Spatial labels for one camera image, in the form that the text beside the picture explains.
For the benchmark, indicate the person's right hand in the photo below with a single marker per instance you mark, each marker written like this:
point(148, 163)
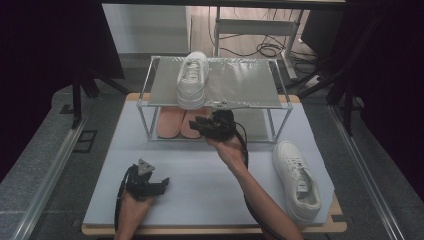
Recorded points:
point(230, 153)

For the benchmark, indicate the white desk frame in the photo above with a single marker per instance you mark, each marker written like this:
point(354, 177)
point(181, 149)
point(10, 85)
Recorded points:
point(256, 26)

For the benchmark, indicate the black floor frame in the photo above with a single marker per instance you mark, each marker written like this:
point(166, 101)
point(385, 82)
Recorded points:
point(85, 141)

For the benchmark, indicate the black monitor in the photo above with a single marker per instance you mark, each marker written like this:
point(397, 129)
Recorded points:
point(321, 33)

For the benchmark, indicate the white cabinet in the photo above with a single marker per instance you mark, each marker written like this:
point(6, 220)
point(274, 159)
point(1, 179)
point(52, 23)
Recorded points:
point(146, 30)

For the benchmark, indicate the dark curtain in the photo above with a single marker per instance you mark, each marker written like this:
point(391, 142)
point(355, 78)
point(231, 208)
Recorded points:
point(400, 83)
point(40, 66)

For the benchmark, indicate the white power strip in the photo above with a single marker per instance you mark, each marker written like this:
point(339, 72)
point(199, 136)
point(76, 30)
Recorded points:
point(315, 81)

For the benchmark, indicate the metal shoe rack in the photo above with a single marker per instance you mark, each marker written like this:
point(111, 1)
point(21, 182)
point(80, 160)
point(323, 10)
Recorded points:
point(246, 83)

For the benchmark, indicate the black tripod stand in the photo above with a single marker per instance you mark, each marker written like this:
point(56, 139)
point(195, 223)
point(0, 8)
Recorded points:
point(78, 100)

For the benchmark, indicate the person's left hand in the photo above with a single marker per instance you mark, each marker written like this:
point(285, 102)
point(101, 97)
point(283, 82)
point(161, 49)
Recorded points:
point(135, 206)

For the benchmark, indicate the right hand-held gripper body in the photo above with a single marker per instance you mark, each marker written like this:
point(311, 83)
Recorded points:
point(221, 125)

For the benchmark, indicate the white sneaker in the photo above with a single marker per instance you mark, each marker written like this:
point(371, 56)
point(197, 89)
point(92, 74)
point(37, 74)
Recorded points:
point(192, 80)
point(296, 180)

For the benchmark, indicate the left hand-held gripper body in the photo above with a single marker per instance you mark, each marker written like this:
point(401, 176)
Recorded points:
point(141, 181)

